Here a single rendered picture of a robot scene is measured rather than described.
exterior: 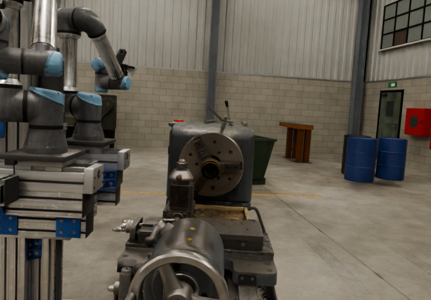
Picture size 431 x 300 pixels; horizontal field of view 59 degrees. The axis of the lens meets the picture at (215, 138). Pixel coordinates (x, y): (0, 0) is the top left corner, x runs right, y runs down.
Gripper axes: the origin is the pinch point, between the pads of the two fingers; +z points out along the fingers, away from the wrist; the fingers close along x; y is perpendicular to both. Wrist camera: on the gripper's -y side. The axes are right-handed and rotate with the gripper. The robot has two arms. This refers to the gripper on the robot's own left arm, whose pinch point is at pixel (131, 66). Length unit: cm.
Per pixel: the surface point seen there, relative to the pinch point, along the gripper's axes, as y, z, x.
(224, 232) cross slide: 47, -100, 109
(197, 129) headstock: 26, -28, 64
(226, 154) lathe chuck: 33, -39, 86
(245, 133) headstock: 23, -20, 88
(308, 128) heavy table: 61, 801, 33
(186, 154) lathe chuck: 37, -46, 68
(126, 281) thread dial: 61, -122, 89
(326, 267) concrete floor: 139, 129, 145
